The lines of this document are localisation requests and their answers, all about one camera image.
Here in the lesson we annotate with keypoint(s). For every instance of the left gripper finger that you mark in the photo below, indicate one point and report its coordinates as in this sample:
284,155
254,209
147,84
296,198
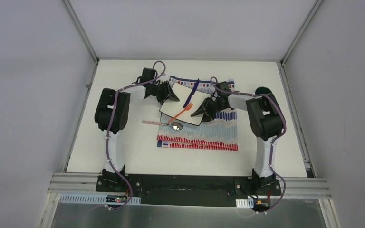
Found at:
168,88
171,97

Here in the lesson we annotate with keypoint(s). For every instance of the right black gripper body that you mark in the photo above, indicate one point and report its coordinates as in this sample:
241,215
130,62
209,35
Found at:
214,107

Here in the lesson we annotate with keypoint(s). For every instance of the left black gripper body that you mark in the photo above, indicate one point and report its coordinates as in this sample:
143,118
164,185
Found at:
163,92

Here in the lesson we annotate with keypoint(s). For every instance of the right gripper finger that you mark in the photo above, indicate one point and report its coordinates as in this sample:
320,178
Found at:
208,116
204,108

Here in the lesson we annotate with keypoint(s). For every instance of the white square plate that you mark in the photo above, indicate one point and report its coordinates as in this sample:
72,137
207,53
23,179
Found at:
171,108

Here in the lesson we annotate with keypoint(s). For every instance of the patterned cloth napkin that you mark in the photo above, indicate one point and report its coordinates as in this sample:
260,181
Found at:
218,134

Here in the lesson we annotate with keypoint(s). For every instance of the dark blue plastic knife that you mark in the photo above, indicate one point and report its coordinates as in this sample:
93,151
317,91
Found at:
193,90

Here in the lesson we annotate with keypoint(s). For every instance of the dark green mug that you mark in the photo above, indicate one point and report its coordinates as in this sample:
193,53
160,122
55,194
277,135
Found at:
262,90

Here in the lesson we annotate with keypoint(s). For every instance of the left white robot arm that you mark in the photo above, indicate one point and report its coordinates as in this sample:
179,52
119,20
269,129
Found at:
112,113

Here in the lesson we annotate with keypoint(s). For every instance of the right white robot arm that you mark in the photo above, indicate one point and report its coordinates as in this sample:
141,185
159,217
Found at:
266,122

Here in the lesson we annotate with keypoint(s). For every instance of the orange plastic fork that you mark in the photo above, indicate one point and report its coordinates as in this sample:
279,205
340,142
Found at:
187,108

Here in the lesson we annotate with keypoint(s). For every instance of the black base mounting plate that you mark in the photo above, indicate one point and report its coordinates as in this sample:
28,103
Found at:
179,190

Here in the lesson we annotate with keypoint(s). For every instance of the silver spoon pink handle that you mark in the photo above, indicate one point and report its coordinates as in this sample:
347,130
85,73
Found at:
174,125

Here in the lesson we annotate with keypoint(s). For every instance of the right white cable duct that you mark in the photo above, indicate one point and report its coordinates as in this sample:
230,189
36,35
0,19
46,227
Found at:
245,203

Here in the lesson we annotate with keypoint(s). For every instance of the white cable duct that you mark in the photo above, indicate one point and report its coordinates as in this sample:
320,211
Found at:
96,199
245,203

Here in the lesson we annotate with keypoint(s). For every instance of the left white cable duct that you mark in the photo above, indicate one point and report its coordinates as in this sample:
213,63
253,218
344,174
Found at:
96,199

